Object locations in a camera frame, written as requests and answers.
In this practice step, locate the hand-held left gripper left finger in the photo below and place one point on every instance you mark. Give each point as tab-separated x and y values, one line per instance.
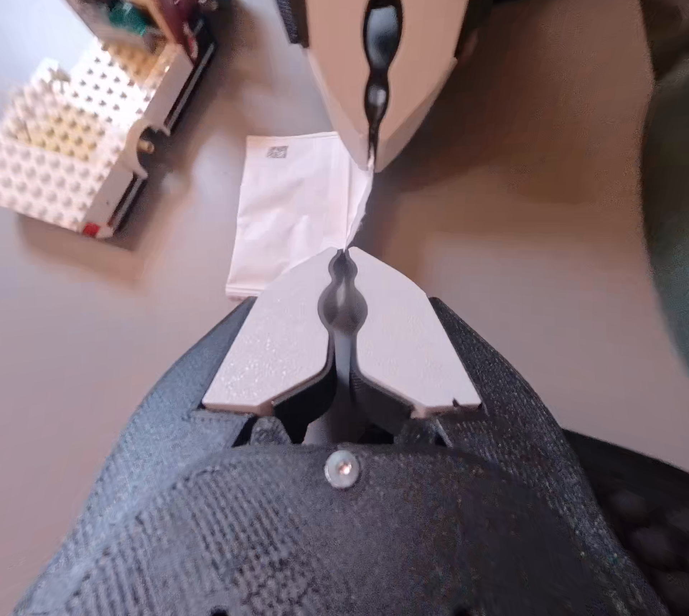
269	352

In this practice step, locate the white long brick plate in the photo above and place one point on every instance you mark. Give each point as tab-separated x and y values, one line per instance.
54	196
70	153

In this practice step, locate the toy brick truck model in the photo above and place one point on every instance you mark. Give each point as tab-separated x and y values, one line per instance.
80	115

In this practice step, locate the small brick-print paper bag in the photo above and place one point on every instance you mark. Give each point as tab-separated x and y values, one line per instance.
290	207

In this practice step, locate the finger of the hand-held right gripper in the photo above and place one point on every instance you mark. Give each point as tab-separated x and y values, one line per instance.
430	34
336	34

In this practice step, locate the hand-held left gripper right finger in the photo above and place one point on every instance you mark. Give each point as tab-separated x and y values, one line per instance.
414	352

